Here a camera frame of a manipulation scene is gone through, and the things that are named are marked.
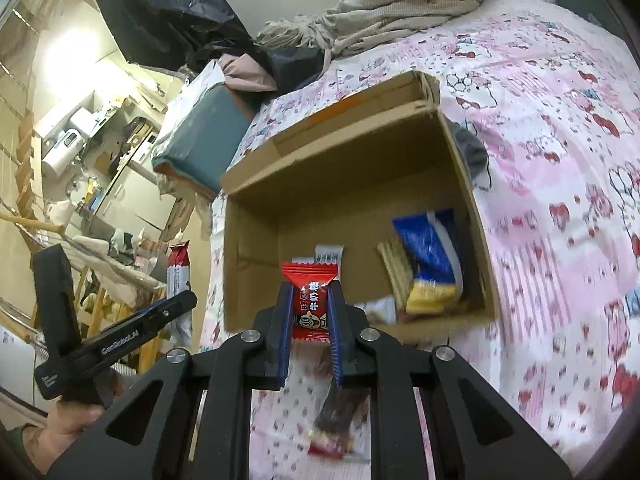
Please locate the pink garment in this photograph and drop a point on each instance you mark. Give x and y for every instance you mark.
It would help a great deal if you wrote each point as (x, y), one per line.
(243, 73)

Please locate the white water heater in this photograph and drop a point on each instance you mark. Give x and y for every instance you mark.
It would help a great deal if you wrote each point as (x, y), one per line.
(67, 146)

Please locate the pink hello kitty bedsheet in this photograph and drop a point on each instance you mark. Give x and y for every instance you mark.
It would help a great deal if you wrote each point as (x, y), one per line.
(555, 101)

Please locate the brown cardboard box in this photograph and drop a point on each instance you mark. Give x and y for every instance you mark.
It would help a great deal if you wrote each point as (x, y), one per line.
(340, 177)

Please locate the crumpled floral blanket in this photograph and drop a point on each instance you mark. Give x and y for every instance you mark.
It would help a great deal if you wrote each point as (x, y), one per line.
(354, 26)

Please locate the red white long snack packet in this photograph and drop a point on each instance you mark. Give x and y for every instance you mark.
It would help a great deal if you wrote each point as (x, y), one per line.
(178, 280)

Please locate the person left hand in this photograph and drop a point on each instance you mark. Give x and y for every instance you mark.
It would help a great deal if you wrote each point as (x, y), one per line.
(66, 421)

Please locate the teal cushion left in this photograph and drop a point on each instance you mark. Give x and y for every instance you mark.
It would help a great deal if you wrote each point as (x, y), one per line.
(201, 149)

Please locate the black plastic bag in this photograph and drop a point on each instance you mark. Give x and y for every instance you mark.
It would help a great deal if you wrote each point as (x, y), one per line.
(172, 34)

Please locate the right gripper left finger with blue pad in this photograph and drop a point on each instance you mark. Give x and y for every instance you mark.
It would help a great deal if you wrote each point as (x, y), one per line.
(282, 324)

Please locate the blue yellow snack bag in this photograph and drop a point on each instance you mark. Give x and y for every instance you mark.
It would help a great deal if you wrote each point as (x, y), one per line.
(430, 242)

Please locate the white blue snack packet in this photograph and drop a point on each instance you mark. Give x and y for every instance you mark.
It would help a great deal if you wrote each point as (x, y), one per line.
(326, 254)

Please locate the small red candy packet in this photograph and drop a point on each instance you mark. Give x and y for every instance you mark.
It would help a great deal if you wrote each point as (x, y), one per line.
(310, 299)

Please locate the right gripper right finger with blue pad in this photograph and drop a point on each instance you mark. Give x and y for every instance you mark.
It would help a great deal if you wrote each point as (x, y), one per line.
(342, 324)

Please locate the checkered wafer bar packet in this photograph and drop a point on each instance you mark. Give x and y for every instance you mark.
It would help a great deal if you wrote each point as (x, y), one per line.
(400, 274)

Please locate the dark grey cloth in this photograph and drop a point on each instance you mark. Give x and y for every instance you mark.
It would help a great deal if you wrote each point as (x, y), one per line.
(473, 153)

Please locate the dark brown snack packet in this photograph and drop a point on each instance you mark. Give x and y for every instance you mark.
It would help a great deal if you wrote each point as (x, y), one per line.
(341, 428)

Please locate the white sachet packet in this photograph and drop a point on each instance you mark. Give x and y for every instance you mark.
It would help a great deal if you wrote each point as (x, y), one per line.
(380, 311)

